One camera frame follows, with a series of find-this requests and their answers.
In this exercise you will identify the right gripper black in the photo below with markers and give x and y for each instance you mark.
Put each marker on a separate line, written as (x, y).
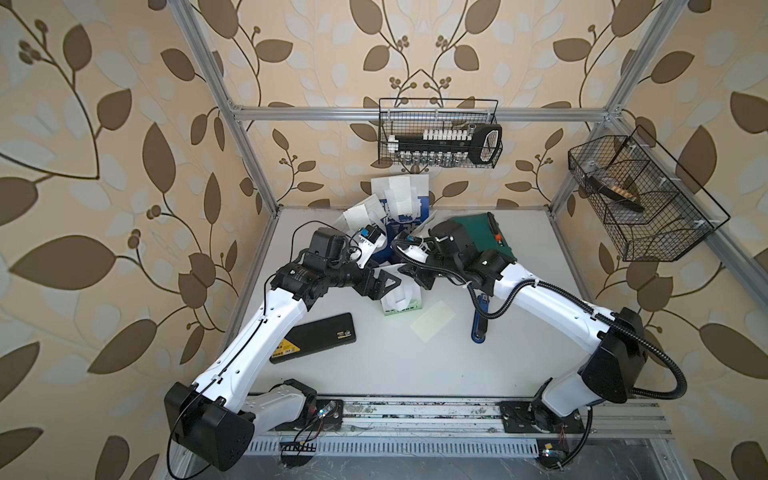
(419, 275)

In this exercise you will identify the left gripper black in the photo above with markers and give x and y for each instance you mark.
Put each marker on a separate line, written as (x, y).
(375, 290)

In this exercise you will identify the green white tissue pack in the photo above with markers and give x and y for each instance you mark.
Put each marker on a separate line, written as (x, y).
(405, 297)

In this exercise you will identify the pale yellow receipt sheet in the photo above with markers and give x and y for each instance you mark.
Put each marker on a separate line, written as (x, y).
(432, 321)

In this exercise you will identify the large blue white tote bag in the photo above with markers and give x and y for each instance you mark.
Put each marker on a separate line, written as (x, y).
(422, 182)

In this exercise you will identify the blue stapler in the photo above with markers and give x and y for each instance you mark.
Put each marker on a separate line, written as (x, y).
(480, 323)

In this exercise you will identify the small blue white bag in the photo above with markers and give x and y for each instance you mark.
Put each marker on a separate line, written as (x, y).
(414, 229)

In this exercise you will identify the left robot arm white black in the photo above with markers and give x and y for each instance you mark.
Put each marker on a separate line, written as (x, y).
(207, 417)

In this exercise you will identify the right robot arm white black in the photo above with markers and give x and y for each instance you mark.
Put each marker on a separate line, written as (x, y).
(611, 340)

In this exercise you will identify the black flat box yellow label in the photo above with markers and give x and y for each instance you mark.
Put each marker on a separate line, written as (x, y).
(314, 337)

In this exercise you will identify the black socket tool set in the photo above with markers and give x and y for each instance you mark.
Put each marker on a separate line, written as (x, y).
(476, 146)

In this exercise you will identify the dark brush in basket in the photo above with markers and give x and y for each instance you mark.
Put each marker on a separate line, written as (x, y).
(620, 196)

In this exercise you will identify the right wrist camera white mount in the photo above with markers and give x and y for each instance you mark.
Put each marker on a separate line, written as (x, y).
(412, 248)

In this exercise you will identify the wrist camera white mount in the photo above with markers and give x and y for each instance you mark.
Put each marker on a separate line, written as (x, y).
(412, 248)
(369, 240)

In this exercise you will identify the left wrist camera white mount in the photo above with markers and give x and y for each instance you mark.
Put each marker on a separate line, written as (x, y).
(369, 240)

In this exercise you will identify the back wall wire basket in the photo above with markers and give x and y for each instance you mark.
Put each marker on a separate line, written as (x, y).
(403, 115)

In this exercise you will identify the wall wire basket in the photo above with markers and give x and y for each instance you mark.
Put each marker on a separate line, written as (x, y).
(679, 211)
(403, 115)

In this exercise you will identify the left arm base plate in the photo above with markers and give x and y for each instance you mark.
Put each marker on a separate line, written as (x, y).
(328, 411)

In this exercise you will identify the aluminium rail front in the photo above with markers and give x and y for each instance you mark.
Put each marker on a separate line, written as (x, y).
(451, 427)

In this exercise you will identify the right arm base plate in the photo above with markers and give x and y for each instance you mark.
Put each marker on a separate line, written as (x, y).
(521, 417)

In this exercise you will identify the right wall wire basket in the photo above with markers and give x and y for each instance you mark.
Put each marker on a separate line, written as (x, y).
(679, 211)

